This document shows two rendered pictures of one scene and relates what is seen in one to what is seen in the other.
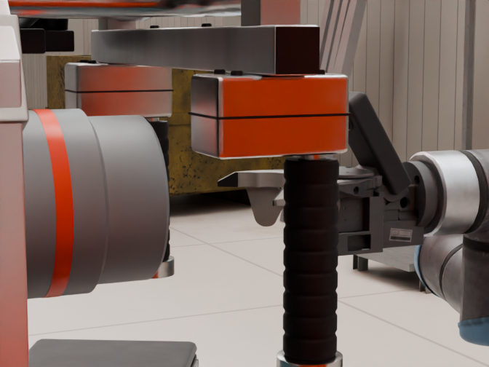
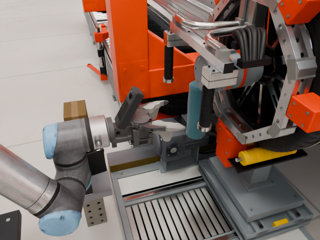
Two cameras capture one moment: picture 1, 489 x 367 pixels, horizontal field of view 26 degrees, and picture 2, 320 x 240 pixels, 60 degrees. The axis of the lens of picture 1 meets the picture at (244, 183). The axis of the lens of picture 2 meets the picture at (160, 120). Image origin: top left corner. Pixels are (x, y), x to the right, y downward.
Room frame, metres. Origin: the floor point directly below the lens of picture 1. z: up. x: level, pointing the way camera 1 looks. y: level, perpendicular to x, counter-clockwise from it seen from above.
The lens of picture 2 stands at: (1.71, 0.01, 1.27)
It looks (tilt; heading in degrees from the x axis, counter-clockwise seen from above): 35 degrees down; 185
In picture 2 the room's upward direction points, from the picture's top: straight up
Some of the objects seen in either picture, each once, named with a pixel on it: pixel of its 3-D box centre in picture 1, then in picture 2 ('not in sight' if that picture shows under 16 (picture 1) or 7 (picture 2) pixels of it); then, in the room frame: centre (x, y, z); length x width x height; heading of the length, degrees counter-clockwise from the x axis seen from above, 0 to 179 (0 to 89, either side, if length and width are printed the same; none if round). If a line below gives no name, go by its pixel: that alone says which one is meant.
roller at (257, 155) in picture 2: not in sight; (267, 152); (0.82, 0.38, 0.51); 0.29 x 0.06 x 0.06; 113
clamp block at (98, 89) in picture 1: (118, 88); (219, 75); (0.98, 0.12, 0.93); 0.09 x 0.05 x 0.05; 113
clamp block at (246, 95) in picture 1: (269, 111); (176, 37); (0.67, -0.02, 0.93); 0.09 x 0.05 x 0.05; 113
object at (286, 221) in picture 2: not in sight; (249, 189); (0.68, 0.40, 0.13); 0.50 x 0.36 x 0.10; 23
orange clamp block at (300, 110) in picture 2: not in sight; (309, 112); (1.03, 0.37, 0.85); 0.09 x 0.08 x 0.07; 23
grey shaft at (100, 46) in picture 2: not in sight; (101, 55); (-0.66, -0.74, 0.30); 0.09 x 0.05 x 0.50; 23
